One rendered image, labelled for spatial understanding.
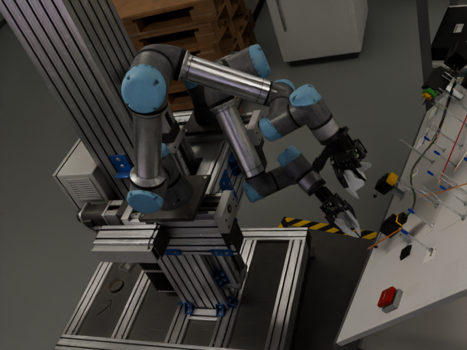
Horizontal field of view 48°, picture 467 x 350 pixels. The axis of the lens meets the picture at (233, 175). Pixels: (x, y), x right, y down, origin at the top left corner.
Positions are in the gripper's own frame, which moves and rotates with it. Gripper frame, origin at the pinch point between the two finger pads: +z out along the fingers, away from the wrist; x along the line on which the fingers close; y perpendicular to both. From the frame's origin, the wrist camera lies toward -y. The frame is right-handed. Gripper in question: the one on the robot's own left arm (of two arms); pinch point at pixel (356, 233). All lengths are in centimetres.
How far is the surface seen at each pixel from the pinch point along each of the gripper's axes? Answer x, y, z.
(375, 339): -17.7, -3.3, 28.8
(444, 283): 6.8, 38.9, 21.1
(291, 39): 74, -258, -152
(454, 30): 90, -57, -37
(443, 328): 0.7, -2.6, 38.8
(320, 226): -10, -150, -14
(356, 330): -19.2, 11.8, 20.9
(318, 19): 98, -243, -144
